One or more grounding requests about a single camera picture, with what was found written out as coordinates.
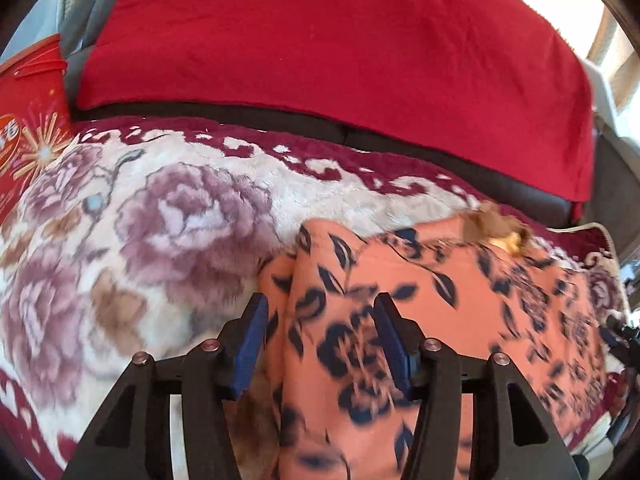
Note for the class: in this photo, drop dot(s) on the floral plush blanket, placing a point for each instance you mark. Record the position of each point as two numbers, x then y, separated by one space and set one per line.
150 240

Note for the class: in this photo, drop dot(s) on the dark sofa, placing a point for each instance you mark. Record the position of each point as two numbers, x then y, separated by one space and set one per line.
530 190

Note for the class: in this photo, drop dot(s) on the orange floral garment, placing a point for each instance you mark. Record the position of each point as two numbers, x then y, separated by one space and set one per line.
450 310

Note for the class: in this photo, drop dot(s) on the red gift bag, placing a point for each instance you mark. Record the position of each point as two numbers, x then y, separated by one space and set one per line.
30 125

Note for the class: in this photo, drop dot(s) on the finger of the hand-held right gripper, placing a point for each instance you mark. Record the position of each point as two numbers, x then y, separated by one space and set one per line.
620 341

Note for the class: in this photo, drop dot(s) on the wooden window frame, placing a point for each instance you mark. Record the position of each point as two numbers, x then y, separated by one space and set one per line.
612 45

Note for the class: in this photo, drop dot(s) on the red cloth cover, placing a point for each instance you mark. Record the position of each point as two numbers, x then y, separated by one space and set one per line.
325 45

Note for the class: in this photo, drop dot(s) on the grey cushion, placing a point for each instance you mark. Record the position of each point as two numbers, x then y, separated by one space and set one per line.
92 0

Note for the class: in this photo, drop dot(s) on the brown crumpled wrapper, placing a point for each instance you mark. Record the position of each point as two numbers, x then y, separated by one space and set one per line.
492 227

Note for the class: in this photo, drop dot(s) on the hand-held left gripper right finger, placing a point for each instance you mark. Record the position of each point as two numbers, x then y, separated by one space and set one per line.
395 347

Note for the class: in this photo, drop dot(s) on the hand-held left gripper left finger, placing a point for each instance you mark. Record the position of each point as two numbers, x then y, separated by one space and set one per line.
247 345

